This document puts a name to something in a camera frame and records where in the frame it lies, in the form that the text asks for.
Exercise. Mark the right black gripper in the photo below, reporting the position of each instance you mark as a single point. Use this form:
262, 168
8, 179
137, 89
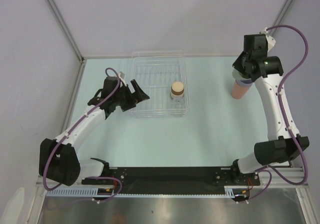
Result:
237, 64

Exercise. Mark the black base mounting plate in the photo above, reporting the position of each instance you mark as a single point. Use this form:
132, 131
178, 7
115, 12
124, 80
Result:
180, 177

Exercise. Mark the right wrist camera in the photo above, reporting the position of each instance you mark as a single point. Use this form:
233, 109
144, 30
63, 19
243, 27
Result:
270, 40

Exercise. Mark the clear glass cup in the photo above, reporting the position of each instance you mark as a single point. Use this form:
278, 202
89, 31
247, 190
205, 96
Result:
178, 103

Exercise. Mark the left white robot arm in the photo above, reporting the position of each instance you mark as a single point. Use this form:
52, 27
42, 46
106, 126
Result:
58, 159

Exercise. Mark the aluminium frame rail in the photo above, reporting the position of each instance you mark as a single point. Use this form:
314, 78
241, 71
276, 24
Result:
293, 174

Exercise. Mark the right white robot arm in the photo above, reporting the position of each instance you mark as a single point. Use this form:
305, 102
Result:
285, 142

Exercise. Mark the clear wire dish rack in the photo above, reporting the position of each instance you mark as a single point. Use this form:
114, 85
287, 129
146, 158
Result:
155, 72

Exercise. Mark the green cup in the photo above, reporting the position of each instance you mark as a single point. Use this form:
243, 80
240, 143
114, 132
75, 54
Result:
238, 76

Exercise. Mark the pink cup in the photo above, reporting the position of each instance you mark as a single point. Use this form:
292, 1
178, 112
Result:
240, 89

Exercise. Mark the purple cup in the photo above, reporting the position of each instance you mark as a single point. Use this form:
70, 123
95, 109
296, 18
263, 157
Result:
243, 82

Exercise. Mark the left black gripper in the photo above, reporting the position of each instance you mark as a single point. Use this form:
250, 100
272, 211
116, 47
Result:
139, 95

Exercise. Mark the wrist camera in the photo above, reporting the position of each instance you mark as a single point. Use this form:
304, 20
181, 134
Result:
270, 40
122, 78

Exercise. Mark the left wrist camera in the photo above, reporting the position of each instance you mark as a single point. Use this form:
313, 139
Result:
122, 78

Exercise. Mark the light blue cable duct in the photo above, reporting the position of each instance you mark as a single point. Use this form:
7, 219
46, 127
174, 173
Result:
220, 191

